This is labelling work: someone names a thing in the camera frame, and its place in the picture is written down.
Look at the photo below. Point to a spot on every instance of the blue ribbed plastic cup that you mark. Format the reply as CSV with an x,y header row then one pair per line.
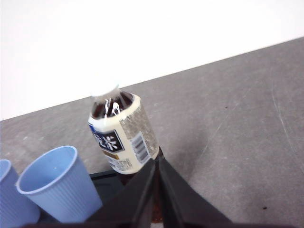
x,y
14,204
64,190

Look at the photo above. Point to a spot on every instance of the dark oolong tea bottle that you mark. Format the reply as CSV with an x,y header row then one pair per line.
x,y
114,133

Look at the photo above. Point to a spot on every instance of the dark navy rectangular tray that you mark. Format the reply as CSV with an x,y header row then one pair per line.
x,y
107,185

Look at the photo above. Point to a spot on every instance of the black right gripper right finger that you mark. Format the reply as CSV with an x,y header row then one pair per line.
x,y
180,204

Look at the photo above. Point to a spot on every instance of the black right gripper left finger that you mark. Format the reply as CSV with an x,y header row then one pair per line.
x,y
133,204

